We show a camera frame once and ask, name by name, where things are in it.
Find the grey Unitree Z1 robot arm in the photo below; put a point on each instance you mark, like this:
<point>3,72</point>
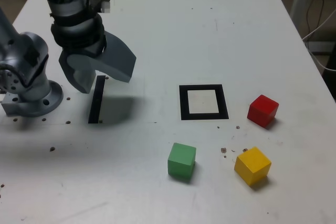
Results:
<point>31,51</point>

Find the green cube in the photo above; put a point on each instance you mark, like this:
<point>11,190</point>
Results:
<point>181,159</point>

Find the black tape strip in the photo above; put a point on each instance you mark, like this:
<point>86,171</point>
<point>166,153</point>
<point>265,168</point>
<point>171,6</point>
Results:
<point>96,98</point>

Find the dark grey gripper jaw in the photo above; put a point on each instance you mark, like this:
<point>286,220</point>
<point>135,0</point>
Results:
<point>81,83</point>

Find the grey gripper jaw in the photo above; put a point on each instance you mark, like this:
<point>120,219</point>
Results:
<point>118,58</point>

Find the red cube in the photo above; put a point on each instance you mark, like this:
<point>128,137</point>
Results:
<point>262,111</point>

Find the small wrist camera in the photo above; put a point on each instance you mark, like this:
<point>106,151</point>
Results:
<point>95,3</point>

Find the yellow cube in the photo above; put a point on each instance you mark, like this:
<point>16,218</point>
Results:
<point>252,166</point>

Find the black tape square outline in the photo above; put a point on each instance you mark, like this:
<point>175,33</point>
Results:
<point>201,87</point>

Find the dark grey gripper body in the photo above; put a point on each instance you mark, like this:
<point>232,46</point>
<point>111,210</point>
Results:
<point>92,49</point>

